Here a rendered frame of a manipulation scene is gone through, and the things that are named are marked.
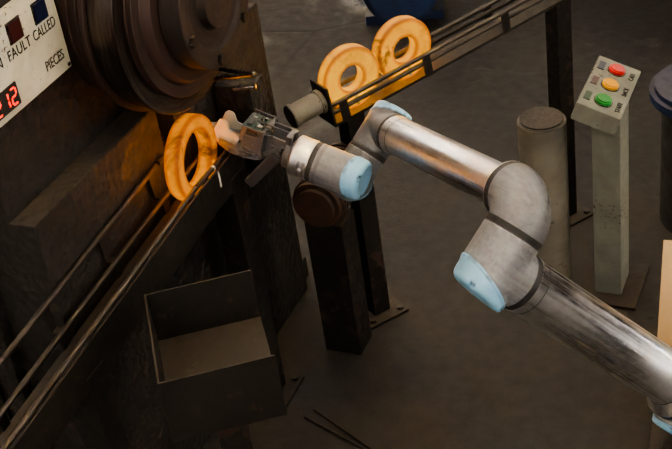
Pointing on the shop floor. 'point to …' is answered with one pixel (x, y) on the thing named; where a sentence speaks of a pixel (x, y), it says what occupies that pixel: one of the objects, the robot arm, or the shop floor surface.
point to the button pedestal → (611, 190)
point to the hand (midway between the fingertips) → (210, 129)
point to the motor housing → (335, 265)
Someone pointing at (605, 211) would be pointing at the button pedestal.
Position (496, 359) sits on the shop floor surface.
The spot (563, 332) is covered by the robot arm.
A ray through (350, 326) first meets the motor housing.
